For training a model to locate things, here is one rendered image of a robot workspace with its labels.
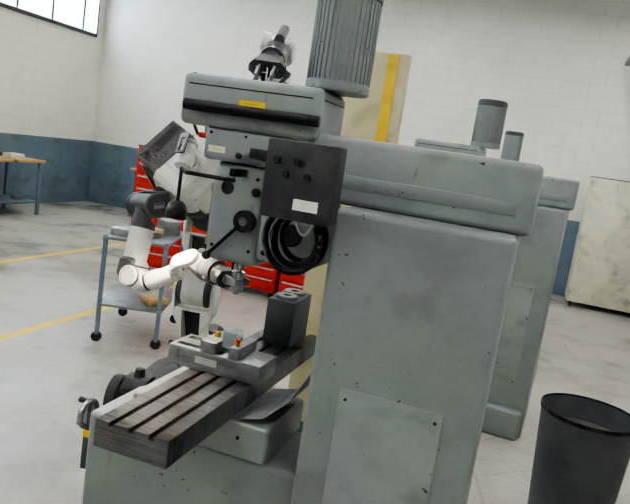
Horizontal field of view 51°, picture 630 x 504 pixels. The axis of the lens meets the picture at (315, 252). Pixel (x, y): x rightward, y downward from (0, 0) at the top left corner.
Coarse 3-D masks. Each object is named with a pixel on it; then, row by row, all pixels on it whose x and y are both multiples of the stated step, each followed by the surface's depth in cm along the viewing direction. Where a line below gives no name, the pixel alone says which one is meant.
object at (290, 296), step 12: (288, 288) 281; (276, 300) 264; (288, 300) 265; (300, 300) 268; (276, 312) 264; (288, 312) 263; (300, 312) 271; (276, 324) 265; (288, 324) 264; (300, 324) 274; (264, 336) 267; (276, 336) 266; (288, 336) 264; (300, 336) 278
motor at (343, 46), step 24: (336, 0) 191; (360, 0) 191; (336, 24) 191; (360, 24) 192; (312, 48) 198; (336, 48) 193; (360, 48) 193; (312, 72) 198; (336, 72) 193; (360, 72) 196; (360, 96) 202
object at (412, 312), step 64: (384, 256) 180; (448, 256) 175; (512, 256) 170; (320, 320) 189; (384, 320) 182; (448, 320) 176; (320, 384) 190; (384, 384) 184; (448, 384) 178; (320, 448) 192; (384, 448) 186; (448, 448) 180
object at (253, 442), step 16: (256, 400) 227; (272, 416) 216; (288, 416) 221; (224, 432) 209; (240, 432) 207; (256, 432) 206; (272, 432) 208; (288, 432) 225; (224, 448) 210; (240, 448) 208; (256, 448) 206; (272, 448) 211
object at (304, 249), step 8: (264, 216) 203; (272, 224) 202; (288, 232) 200; (296, 232) 199; (304, 232) 199; (312, 232) 198; (288, 240) 200; (296, 240) 200; (304, 240) 199; (312, 240) 199; (280, 248) 202; (288, 248) 201; (296, 248) 200; (304, 248) 199; (312, 248) 199; (328, 248) 214; (264, 256) 204; (296, 256) 201; (304, 256) 200; (328, 256) 215; (320, 264) 209
